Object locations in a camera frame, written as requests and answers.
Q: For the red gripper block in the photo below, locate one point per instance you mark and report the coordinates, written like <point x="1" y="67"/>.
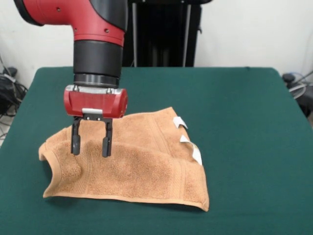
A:
<point x="95" y="102"/>

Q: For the tan terry towel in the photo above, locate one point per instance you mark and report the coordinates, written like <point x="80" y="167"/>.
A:
<point x="146" y="166"/>

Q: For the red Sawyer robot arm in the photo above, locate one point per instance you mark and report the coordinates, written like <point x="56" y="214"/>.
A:
<point x="97" y="56"/>

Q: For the dark green table cloth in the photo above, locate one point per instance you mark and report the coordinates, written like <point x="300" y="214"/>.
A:
<point x="220" y="98"/>

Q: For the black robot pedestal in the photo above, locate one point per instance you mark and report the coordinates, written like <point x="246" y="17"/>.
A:
<point x="159" y="36"/>

